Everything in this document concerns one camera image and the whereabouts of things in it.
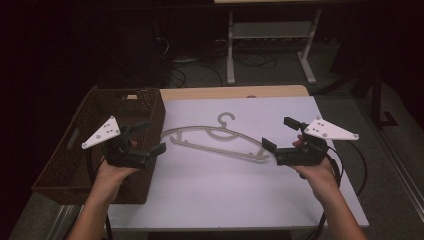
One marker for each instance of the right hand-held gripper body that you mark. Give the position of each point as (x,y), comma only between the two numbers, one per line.
(300,156)

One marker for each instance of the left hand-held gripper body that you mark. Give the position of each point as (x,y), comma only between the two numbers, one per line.
(128,156)

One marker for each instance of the grey plastic clothes hanger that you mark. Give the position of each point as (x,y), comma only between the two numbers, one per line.
(222,132)

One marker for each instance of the brown woven basket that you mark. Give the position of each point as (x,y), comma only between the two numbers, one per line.
(66,166)

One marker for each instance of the person's left hand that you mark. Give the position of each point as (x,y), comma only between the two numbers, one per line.
(110,176)

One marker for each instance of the person's right hand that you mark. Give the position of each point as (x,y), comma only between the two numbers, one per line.
(320,176)

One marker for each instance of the wooden table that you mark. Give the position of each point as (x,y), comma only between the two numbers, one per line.
(233,92)

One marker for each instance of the white table board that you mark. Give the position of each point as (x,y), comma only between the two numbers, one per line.
(216,193)

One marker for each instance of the dark metal stand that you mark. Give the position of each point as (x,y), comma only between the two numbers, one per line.
(376,100)

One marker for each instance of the white metal desk frame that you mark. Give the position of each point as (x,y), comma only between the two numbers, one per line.
(230,50)

